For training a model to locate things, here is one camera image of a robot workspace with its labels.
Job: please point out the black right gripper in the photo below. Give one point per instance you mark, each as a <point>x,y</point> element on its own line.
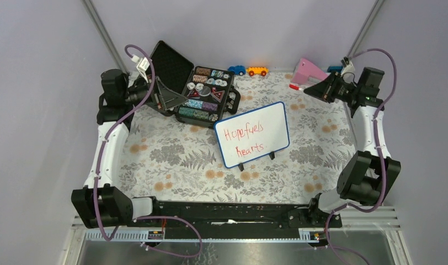
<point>324,90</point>

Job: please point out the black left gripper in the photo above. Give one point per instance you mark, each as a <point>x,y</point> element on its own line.
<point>162,97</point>

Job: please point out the red marker cap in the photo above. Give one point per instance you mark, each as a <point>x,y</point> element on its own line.
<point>292,86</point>

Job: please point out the blue framed whiteboard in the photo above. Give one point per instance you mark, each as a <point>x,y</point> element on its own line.
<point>253,134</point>

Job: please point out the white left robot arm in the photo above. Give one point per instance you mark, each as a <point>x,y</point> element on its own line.
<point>100,203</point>

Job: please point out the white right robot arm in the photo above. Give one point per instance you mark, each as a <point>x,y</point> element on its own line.
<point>369,175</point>

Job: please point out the pink plastic stand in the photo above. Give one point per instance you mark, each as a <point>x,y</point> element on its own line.
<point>307,74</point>

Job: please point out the blue block in corner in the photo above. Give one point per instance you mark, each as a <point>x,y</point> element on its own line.
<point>335,69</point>

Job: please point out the black poker chip case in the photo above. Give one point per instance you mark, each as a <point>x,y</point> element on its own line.
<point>211,92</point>

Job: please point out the orange toy car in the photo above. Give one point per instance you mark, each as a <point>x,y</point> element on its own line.
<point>252,71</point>

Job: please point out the blue toy car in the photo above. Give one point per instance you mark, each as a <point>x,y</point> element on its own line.
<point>237,70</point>

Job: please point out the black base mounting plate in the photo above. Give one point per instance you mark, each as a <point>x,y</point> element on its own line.
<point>231,221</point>

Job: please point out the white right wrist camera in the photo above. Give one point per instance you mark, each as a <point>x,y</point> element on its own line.
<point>348,66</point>

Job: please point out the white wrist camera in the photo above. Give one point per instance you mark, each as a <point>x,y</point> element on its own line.
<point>348,66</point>
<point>142,65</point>

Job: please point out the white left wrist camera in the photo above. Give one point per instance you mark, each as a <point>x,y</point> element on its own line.
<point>142,65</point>

